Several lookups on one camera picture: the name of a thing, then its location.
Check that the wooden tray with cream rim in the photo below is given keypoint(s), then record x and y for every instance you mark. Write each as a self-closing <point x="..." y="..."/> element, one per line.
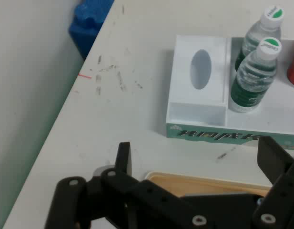
<point x="196" y="186"/>

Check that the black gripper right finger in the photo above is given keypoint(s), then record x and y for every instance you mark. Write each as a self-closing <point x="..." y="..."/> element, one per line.
<point x="280" y="190"/>

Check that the blue plastic object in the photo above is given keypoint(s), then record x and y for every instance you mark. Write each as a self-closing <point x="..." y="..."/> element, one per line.
<point x="87" y="26"/>

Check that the green label water bottle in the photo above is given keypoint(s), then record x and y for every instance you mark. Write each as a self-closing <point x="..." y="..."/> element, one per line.
<point x="263" y="28"/>
<point x="251" y="81"/>

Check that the white cardboard organizer box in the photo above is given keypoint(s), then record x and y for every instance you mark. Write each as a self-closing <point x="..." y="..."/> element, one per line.
<point x="196" y="112"/>

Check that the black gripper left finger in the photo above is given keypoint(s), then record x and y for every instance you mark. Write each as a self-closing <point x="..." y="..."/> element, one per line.
<point x="127" y="198"/>

